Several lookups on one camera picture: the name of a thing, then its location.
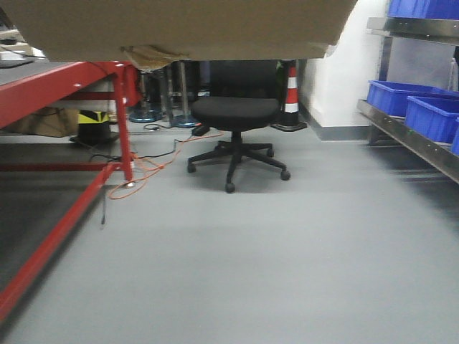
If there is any torn cardboard box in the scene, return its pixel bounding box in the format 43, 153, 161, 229
1, 1, 355, 61

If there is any steel flow rack shelf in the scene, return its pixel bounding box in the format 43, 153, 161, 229
357, 17, 458, 182

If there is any blue plastic bin upper shelf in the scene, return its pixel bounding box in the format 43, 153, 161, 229
387, 0, 458, 20

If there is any black swivel office chair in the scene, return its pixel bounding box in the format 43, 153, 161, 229
187, 60, 290, 194

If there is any orange white traffic cone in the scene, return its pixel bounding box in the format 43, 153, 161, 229
271, 60, 308, 132

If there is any black yellow striped base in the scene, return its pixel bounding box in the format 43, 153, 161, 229
70, 110, 119, 146

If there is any blue plastic bin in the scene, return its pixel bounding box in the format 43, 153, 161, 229
366, 80, 458, 118
404, 96, 458, 144

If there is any black cable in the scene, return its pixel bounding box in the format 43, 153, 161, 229
87, 138, 180, 163

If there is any orange cable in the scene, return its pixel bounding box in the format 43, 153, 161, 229
107, 129, 225, 201

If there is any red metal table frame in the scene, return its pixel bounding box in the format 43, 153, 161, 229
1, 62, 137, 323

